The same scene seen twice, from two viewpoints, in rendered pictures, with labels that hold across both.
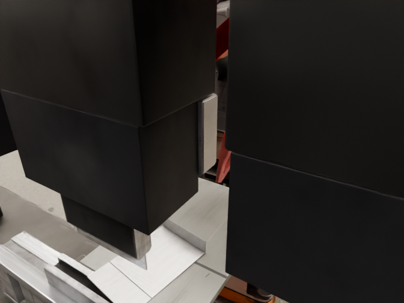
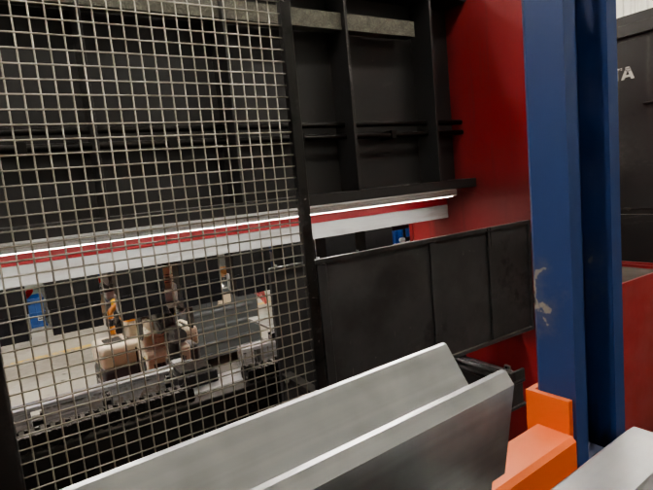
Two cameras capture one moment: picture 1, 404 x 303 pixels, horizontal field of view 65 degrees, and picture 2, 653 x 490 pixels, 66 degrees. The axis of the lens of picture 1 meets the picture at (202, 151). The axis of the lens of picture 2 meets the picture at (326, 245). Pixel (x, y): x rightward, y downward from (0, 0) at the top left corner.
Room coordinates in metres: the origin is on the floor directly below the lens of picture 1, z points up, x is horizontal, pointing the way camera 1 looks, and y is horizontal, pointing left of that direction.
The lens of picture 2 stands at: (-0.75, 1.79, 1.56)
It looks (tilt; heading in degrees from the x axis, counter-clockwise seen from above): 7 degrees down; 296
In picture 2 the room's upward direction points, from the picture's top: 5 degrees counter-clockwise
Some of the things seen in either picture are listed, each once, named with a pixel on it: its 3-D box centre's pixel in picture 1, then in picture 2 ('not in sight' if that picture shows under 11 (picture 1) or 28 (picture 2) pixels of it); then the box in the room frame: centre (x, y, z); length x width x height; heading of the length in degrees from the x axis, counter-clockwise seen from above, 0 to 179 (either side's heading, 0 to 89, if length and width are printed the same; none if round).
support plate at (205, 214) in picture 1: (190, 231); (279, 320); (0.38, 0.02, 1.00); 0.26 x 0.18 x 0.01; 148
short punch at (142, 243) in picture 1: (103, 213); not in sight; (0.25, 0.10, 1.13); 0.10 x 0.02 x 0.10; 58
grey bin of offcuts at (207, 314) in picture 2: not in sight; (210, 321); (2.36, -1.86, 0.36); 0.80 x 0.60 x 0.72; 62
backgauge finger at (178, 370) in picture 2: not in sight; (186, 367); (0.38, 0.60, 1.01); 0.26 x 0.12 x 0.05; 148
